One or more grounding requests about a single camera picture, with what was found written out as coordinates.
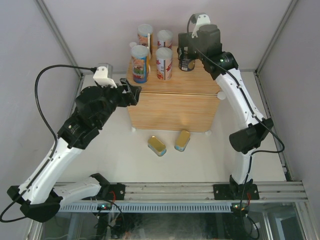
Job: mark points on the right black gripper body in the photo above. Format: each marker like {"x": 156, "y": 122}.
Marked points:
{"x": 186, "y": 40}

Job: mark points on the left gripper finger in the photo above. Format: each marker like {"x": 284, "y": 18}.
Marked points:
{"x": 125, "y": 86}
{"x": 136, "y": 90}

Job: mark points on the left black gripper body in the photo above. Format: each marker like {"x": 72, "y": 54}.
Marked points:
{"x": 117, "y": 99}

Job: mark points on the dark round tin can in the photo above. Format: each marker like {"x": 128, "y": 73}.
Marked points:
{"x": 185, "y": 63}

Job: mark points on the white lid can red label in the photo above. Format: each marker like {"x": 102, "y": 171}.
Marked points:
{"x": 164, "y": 39}

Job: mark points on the white lid can colourful label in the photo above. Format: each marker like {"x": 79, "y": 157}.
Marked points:
{"x": 140, "y": 63}

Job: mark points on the tall can with spoon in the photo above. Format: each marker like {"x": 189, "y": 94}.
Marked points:
{"x": 145, "y": 36}

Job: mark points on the wooden cube shelf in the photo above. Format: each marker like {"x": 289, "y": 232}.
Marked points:
{"x": 188, "y": 101}

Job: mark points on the rectangular gold tin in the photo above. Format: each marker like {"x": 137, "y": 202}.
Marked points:
{"x": 157, "y": 146}
{"x": 182, "y": 141}

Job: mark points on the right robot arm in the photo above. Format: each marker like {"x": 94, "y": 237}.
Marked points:
{"x": 253, "y": 126}

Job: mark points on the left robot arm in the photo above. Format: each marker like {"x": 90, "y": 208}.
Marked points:
{"x": 38, "y": 197}

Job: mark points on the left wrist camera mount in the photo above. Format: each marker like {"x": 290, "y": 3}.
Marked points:
{"x": 103, "y": 75}

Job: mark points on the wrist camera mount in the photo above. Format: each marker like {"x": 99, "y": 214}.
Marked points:
{"x": 103, "y": 75}
{"x": 199, "y": 20}

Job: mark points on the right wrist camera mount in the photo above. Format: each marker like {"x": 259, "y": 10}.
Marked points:
{"x": 199, "y": 20}

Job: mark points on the left black base bracket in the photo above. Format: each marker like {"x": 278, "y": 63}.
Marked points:
{"x": 116, "y": 192}

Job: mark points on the black base bracket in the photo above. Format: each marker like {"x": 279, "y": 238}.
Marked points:
{"x": 228, "y": 192}
{"x": 116, "y": 192}

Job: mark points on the slotted cable duct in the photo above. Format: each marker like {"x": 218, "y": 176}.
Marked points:
{"x": 147, "y": 207}

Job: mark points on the right black base bracket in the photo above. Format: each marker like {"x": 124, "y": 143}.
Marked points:
{"x": 228, "y": 192}

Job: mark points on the aluminium mounting rail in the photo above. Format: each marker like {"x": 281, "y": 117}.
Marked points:
{"x": 285, "y": 191}

